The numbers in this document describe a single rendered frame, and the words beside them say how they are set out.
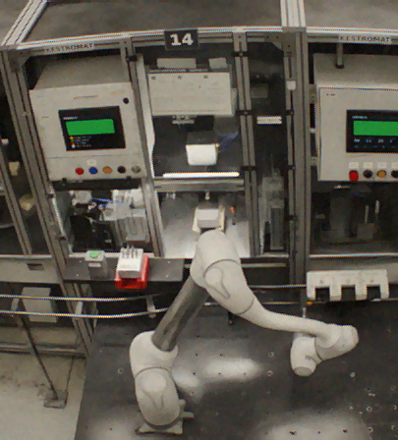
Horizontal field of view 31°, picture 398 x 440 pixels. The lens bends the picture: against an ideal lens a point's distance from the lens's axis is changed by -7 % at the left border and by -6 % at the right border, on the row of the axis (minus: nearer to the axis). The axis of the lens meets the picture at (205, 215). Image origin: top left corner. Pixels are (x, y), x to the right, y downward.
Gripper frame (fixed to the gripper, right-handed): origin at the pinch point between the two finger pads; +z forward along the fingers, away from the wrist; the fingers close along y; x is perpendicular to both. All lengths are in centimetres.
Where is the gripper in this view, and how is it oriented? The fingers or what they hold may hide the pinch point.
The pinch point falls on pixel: (304, 296)
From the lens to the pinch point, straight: 319.0
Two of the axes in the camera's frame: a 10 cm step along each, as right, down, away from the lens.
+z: 0.7, -6.7, 7.4
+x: -9.9, 0.1, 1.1
